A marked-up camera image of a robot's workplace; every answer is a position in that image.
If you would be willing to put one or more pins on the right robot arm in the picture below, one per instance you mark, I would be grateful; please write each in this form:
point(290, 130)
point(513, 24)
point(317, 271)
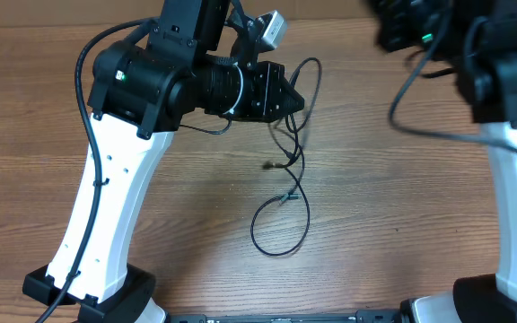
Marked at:
point(478, 39)

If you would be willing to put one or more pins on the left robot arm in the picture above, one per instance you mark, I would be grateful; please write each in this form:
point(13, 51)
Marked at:
point(194, 55)

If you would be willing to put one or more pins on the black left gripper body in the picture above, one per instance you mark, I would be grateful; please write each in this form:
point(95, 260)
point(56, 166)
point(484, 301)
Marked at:
point(258, 89)

